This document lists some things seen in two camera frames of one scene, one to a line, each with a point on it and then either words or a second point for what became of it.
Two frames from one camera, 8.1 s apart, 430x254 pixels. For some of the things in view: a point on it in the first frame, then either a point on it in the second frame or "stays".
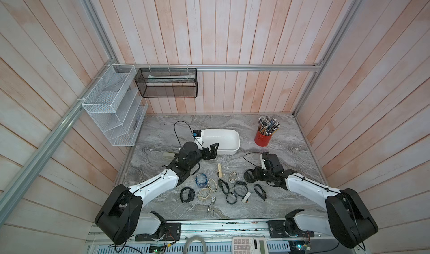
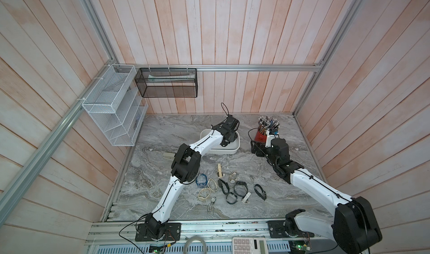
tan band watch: [209, 187] stays
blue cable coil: [201, 180] stays
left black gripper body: [202, 154] -> [232, 135]
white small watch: [245, 200] stays
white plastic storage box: [228, 140] stays
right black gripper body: [263, 174] -> [263, 152]
